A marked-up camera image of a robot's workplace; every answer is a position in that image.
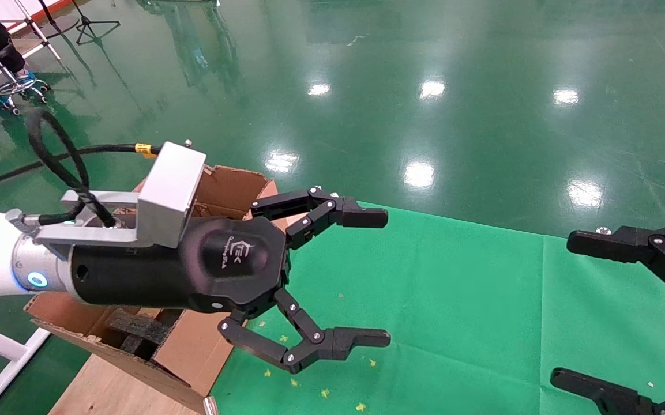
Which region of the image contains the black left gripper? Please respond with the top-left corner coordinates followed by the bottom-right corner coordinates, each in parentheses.
top-left (70, 217), bottom-right (292, 314)

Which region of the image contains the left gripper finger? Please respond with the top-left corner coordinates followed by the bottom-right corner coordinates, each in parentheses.
top-left (250, 186), bottom-right (389, 250)
top-left (218, 287), bottom-right (392, 373)

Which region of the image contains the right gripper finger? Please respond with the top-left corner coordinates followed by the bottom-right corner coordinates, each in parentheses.
top-left (566, 223), bottom-right (665, 312)
top-left (550, 368), bottom-right (665, 415)

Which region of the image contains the large open cardboard carton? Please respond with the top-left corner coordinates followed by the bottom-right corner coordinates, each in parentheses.
top-left (24, 165), bottom-right (310, 413)

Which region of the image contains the black foam block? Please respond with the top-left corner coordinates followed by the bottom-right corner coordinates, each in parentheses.
top-left (106, 308), bottom-right (180, 361)

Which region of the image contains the green table cloth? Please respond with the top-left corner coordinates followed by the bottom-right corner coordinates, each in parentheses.
top-left (208, 202), bottom-right (665, 415)

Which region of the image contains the white desk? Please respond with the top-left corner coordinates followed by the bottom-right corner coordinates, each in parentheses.
top-left (0, 0), bottom-right (62, 62)

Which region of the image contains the black tripod stand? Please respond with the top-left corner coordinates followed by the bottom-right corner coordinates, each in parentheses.
top-left (73, 0), bottom-right (121, 46)

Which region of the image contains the black stand with round base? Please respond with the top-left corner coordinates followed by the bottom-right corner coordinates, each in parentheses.
top-left (35, 0), bottom-right (80, 39)

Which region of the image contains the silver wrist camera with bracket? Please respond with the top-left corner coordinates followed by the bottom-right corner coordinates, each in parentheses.
top-left (35, 139), bottom-right (208, 260)

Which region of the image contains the black cable with yellow tag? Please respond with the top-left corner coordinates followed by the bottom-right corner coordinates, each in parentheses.
top-left (0, 142), bottom-right (163, 195)

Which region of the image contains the black corrugated cable loop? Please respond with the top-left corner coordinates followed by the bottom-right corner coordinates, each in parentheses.
top-left (27, 107), bottom-right (118, 228)

